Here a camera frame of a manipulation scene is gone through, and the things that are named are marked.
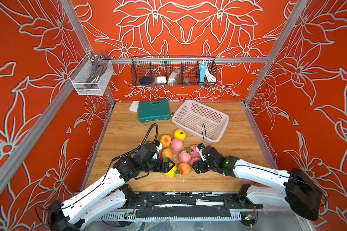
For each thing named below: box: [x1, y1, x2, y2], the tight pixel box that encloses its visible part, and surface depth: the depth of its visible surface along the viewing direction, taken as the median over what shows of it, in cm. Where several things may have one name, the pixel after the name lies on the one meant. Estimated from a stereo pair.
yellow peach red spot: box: [160, 134, 172, 147], surface depth 92 cm
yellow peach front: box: [165, 166, 177, 179], surface depth 79 cm
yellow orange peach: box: [161, 147, 174, 159], surface depth 87 cm
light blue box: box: [198, 63, 206, 87], surface depth 90 cm
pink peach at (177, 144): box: [170, 138, 184, 151], surface depth 91 cm
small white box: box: [129, 100, 140, 113], surface depth 117 cm
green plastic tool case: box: [138, 99, 171, 124], surface depth 109 cm
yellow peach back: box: [173, 128, 187, 141], surface depth 95 cm
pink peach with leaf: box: [178, 150, 192, 163], surface depth 85 cm
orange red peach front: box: [178, 162, 191, 176], surface depth 81 cm
